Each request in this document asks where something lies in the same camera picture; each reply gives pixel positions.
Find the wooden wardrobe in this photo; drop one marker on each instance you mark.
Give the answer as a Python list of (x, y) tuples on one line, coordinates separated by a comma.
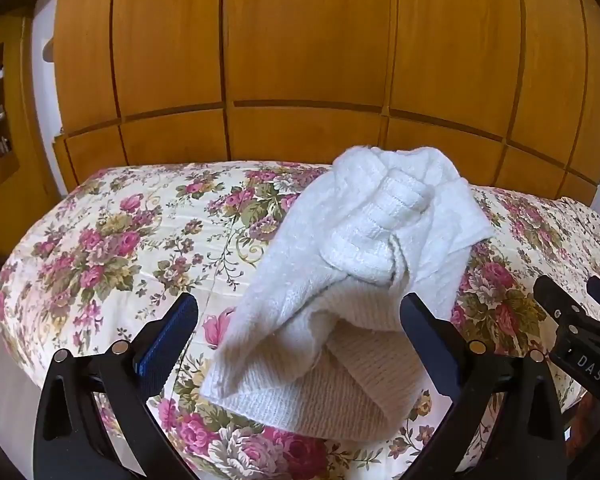
[(305, 60)]

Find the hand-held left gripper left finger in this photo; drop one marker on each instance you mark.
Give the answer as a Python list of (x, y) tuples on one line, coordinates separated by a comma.
[(167, 335)]

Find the wooden shelf unit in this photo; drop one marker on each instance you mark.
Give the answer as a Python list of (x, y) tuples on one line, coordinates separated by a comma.
[(0, 125)]

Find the floral bedspread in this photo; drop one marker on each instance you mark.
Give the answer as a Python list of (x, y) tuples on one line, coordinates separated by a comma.
[(110, 240)]

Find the white towel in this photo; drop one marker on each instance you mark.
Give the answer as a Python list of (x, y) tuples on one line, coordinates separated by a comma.
[(340, 270)]

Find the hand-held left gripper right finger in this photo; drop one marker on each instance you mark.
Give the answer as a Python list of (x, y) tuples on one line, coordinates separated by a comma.
[(425, 342)]

